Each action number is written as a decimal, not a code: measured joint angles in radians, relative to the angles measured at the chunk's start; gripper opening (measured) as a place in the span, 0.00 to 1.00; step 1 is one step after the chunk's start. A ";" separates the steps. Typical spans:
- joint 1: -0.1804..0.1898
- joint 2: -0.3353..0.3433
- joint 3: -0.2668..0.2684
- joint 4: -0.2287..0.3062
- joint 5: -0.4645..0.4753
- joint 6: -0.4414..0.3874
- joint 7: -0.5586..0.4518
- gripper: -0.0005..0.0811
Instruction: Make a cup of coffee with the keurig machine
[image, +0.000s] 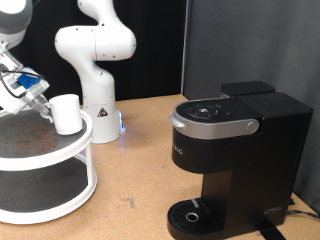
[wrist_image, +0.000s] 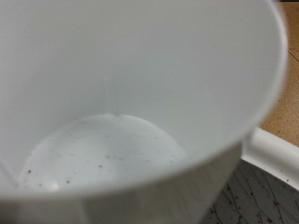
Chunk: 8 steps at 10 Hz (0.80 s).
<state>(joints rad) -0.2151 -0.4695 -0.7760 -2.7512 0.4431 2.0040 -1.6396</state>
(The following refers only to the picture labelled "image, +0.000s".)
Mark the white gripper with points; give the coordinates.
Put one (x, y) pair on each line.
(13, 105)

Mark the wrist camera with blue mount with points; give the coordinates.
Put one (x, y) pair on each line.
(25, 81)

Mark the black curtain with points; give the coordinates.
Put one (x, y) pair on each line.
(153, 66)

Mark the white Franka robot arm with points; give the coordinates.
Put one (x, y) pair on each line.
(96, 86)

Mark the white mug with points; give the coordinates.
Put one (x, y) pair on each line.
(66, 115)

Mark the white two-tier turntable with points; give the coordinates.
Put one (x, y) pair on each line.
(50, 160)

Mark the black Keurig coffee machine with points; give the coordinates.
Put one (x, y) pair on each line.
(260, 166)

